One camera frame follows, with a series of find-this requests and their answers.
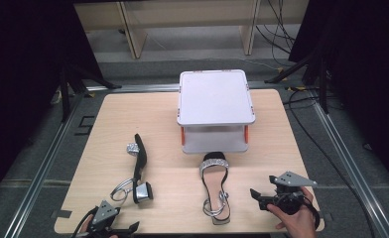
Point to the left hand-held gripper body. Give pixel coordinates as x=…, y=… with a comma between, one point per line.
x=104, y=214

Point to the black tripod stand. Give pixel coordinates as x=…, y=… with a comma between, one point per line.
x=323, y=86
x=65, y=92

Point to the black tape strip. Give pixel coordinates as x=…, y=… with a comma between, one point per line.
x=62, y=214

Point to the black silver block-heel sandal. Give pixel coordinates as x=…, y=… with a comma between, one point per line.
x=214, y=181
x=139, y=158

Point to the metal floor rail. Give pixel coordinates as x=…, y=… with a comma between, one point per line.
x=351, y=165
x=40, y=172

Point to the person's right hand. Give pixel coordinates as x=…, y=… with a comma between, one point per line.
x=300, y=224

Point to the beige wooden furniture frame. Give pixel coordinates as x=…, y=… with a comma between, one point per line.
x=134, y=36

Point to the white two-tier shoe rack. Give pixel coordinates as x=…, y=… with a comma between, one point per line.
x=215, y=99

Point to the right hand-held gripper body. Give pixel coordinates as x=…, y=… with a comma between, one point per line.
x=290, y=198

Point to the black curtain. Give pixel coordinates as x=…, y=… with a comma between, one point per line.
x=24, y=82
x=367, y=82

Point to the person's left hand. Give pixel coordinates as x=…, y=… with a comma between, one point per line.
x=85, y=231

